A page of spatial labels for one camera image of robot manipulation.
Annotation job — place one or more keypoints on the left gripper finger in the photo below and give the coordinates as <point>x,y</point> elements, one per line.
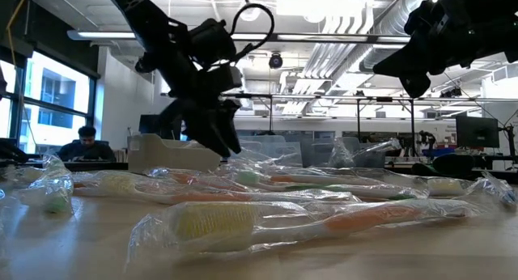
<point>206,130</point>
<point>230,118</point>

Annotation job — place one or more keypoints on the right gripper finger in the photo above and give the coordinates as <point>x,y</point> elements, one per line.
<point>416,86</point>
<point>404,63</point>

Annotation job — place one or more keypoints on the black background robot arm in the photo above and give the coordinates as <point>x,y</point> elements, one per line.
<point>425,140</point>

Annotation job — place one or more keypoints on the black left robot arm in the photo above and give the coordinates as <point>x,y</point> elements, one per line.
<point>149,29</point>

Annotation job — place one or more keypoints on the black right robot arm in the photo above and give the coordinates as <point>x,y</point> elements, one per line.
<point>493,13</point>

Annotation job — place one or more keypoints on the white plastic bin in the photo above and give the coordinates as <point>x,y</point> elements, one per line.
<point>162,152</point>

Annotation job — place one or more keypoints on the clear plastic bin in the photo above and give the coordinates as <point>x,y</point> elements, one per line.
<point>283,144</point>

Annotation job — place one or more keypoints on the black monitor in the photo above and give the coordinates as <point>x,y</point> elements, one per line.
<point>477,131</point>
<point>147,124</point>

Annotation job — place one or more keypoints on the black ceiling spotlight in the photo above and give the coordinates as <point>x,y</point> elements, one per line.
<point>141,65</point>
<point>276,60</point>

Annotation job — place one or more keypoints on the black chair back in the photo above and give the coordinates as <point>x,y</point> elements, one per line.
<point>453,162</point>

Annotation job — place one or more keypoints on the grey translucent plastic bin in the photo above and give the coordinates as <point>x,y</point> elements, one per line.
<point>319,152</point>

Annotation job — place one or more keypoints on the long ceiling light strip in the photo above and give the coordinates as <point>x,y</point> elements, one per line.
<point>105,34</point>

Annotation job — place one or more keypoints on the dark desk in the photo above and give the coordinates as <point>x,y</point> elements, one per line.
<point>101,165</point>

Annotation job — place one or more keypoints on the seated person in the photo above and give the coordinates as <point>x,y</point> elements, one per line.
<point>87,146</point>

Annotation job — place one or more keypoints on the large window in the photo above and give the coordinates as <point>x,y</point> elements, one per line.
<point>56,106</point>

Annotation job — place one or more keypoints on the black ceiling camera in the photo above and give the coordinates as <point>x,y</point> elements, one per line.
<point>451,92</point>

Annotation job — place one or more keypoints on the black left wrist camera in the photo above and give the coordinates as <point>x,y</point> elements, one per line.
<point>210,41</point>

